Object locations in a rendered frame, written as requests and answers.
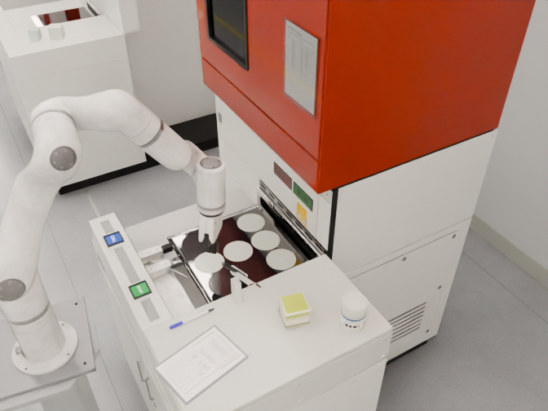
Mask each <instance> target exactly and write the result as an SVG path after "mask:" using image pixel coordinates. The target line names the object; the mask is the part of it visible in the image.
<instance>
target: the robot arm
mask: <svg viewBox="0 0 548 411"><path fill-rule="evenodd" d="M29 127H30V130H31V135H32V137H33V156H32V159H31V161H30V163H29V164H28V165H27V166H26V167H25V168H24V169H23V170H22V171H21V172H20V173H19V174H18V175H17V176H16V178H15V181H14V183H13V185H12V188H11V191H10V194H9V197H8V199H7V203H6V206H5V210H4V213H3V217H2V222H1V225H0V308H1V310H2V313H3V315H4V316H5V318H6V320H7V323H8V324H9V326H10V328H11V330H12V332H13V334H14V335H15V338H16V340H17V342H16V343H15V346H14V347H13V350H12V360H13V363H14V365H15V366H16V368H17V369H18V370H19V371H20V372H22V373H26V374H30V375H41V374H45V373H50V372H52V371H55V370H57V369H58V368H60V367H61V366H63V365H64V364H66V363H67V362H68V361H69V360H70V359H71V357H72V356H73V354H74V353H75V351H76V350H77V345H78V336H77V332H76V330H75V329H74V328H73V327H72V326H71V325H69V324H68V323H65V322H63V321H58V320H57V318H56V315H55V313H54V310H53V308H52V306H51V303H50V301H49V298H48V297H47V295H46V291H45V289H44V287H43V284H42V280H41V277H40V275H39V271H38V260H39V254H40V249H41V243H42V234H43V230H44V227H45V223H46V218H47V215H48V214H49V211H50V209H51V206H52V203H53V201H54V200H55V196H56V194H57V192H58V191H59V190H60V188H61V187H62V186H63V185H64V184H65V183H66V182H68V181H69V180H70V179H71V178H72V177H73V176H74V175H75V174H76V172H77V170H78V167H79V166H80V163H81V160H82V142H81V140H80V138H79V135H78V131H80V130H93V131H103V132H112V131H117V132H120V133H122V134H123V135H124V136H125V137H127V138H128V139H129V140H130V141H132V142H133V143H134V144H136V145H137V146H138V147H140V148H141V149H142V150H144V151H145V152H146V153H147V154H148V155H150V156H151V157H152V158H154V159H155V160H156V161H158V162H159V163H161V164H162V165H163V166H164V167H166V168H168V169H170V170H184V171H185V172H187V173H188V174H189V175H190V176H191V177H192V179H193V181H194V183H195V185H196V189H197V209H198V211H199V213H200V214H201V215H200V220H199V242H202V241H203V239H204V237H205V248H206V252H207V253H211V254H216V253H217V251H218V242H217V240H218V234H219V232H220V230H221V227H222V224H223V212H224V210H225V207H226V165H225V162H224V161H223V160H222V159H220V158H218V157H208V156H206V155H205V154H204V153H203V152H202V151H201V150H200V149H199V148H198V147H197V146H196V145H195V144H193V143H192V142H191V141H188V140H183V139H182V138H181V137H180V136H179V135H178V134H177V133H175V132H174V131H173V130H172V129H171V128H170V127H169V126H168V125H167V124H165V123H164V122H163V120H161V119H160V118H159V117H158V116H157V115H156V114H154V113H153V112H152V111H151V110H150V109H149V108H147V107H146V106H145V105H144V104H142V103H141V102H140V101H139V100H138V99H136V98H135V97H134V96H133V95H132V94H130V93H128V92H126V91H123V90H118V89H112V90H107V91H101V92H99V93H95V94H93V95H86V96H79V97H72V96H58V97H54V98H50V99H47V100H45V101H43V102H41V103H40V104H39V105H37V106H36V107H35V108H34V109H33V111H32V112H31V113H30V116H29Z"/></svg>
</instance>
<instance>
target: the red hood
mask: <svg viewBox="0 0 548 411"><path fill-rule="evenodd" d="M196 1H197V19H198V28H199V38H200V47H201V65H202V74H203V82H204V83H205V84H206V85H207V86H208V87H209V88H210V89H211V90H212V91H213V92H214V93H215V94H216V95H217V96H218V97H219V98H220V99H221V100H222V101H223V102H224V103H225V104H226V105H227V106H228V107H229V108H230V109H231V110H232V111H233V112H234V113H235V114H236V115H237V116H238V117H239V118H240V119H241V120H242V121H243V122H244V123H245V124H246V125H247V126H248V127H249V128H250V129H251V130H252V131H253V132H254V133H255V134H256V135H257V136H258V137H259V138H260V139H261V140H262V141H264V142H265V143H266V144H267V145H268V146H269V147H270V148H271V149H272V150H273V151H274V152H275V153H276V154H277V155H278V156H279V157H280V158H281V159H282V160H283V161H284V162H285V163H286V164H287V165H288V166H289V167H290V168H291V169H292V170H293V171H294V172H295V173H296V174H298V175H299V176H300V177H301V178H302V179H303V180H304V181H305V182H306V183H307V184H308V185H309V186H310V187H311V188H312V189H313V190H314V191H315V192H316V193H317V194H321V193H323V192H327V191H329V190H331V189H334V188H337V187H340V186H343V185H344V184H347V183H350V182H353V181H356V180H358V179H362V178H364V177H366V176H369V175H372V174H375V173H378V172H379V171H382V170H385V169H388V168H391V167H393V166H397V165H399V164H401V163H404V162H406V161H410V160H412V159H414V158H417V157H420V156H423V155H426V154H428V153H430V152H434V151H436V150H439V149H441V148H445V147H447V146H449V145H452V144H455V143H458V142H461V141H463V140H465V139H469V138H471V137H474V136H476V135H480V134H482V133H484V132H487V131H489V130H493V129H495V128H498V125H499V122H500V119H501V116H502V111H503V109H504V106H505V102H506V98H507V95H508V92H509V89H510V84H511V82H512V78H513V76H514V73H515V68H516V65H517V62H518V59H519V54H520V52H521V49H522V45H523V43H524V38H525V35H526V32H527V29H528V25H529V21H530V19H531V16H532V13H533V8H534V5H535V2H536V0H196Z"/></svg>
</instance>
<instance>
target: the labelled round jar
mask: <svg viewBox="0 0 548 411"><path fill-rule="evenodd" d="M367 305H368V300H367V298H366V297H365V296H364V295H363V294H361V293H358V292H349V293H347V294H345V295H344V296H343V297H342V307H341V313H340V325H341V326H342V327H343V328H344V329H345V330H346V331H349V332H357V331H360V330H361V329H363V327H364V324H365V316H366V310H367Z"/></svg>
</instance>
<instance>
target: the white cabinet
mask: <svg viewBox="0 0 548 411"><path fill-rule="evenodd" d="M94 247H95V246H94ZM95 252H96V256H97V259H98V262H99V267H100V270H101V273H102V276H103V279H104V284H105V287H106V290H107V293H108V298H109V302H110V304H111V308H112V310H113V315H114V319H115V321H116V325H117V330H118V333H119V336H120V339H121V342H122V347H123V350H124V353H125V356H126V360H127V362H128V364H129V366H130V369H131V371H132V373H133V375H134V377H135V381H136V382H137V384H138V387H139V389H140V392H141V394H142V396H143V398H144V401H145V403H146V405H147V407H148V410H149V411H174V410H173V409H172V407H171V405H170V402H169V401H168V399H167V396H166V393H165V392H164V390H163V388H162V386H161V384H160V381H159V379H158V377H157V375H156V373H155V371H154V369H153V368H152V364H151V362H150V361H149V360H148V358H147V355H146V353H145V351H144V349H143V347H142V345H141V343H140V341H139V338H138V336H137V334H136V332H135V330H134V328H133V326H132V324H131V322H130V319H129V317H128V315H127V314H126V311H125V309H124V307H123V305H122V302H121V300H120V299H119V297H118V295H117V292H116V290H115V288H114V286H113V283H112V282H111V280H110V278H109V276H108V273H107V271H106V269H105V267H104V265H103V263H102V261H101V258H100V256H99V254H98V252H97V250H96V248H95ZM386 362H387V358H386V359H384V360H382V361H380V362H378V363H377V364H375V365H372V366H371V367H369V368H367V369H365V370H363V371H361V372H360V373H358V374H356V375H354V376H352V377H350V378H349V379H347V380H345V381H343V382H340V383H339V384H338V385H336V386H334V387H331V388H330V389H329V390H327V391H324V392H322V393H320V394H319V395H318V396H315V397H313V398H311V399H310V400H308V401H306V402H304V403H302V404H300V405H299V406H297V407H295V408H293V409H291V410H289V411H376V408H377V404H378V397H379V393H380V390H381V385H382V379H383V374H384V371H385V367H386Z"/></svg>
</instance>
